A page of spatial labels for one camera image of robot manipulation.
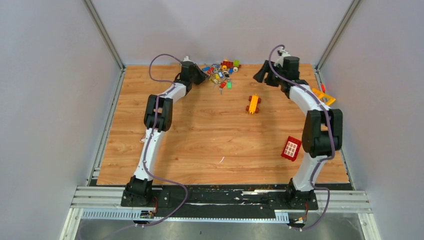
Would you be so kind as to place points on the keyring with colourful keys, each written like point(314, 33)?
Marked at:
point(220, 79)

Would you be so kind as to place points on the yellow brown toy car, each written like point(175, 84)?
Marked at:
point(254, 101)

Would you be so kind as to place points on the yellow triangular toy piece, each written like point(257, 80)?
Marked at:
point(323, 97)

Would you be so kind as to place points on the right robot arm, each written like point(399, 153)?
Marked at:
point(322, 132)

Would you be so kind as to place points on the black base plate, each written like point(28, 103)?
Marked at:
point(250, 201)

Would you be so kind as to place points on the red green toy car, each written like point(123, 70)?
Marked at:
point(230, 66)

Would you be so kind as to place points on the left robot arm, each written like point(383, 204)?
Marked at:
point(158, 116)

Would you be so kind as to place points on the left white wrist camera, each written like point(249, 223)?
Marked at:
point(187, 59)

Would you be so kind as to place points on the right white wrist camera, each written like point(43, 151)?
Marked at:
point(283, 53)

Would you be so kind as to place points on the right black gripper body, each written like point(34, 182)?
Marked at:
point(278, 69)

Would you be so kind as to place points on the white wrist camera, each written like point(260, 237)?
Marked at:
point(283, 53)
point(187, 59)

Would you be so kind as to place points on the red window toy block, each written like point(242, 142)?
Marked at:
point(291, 148)

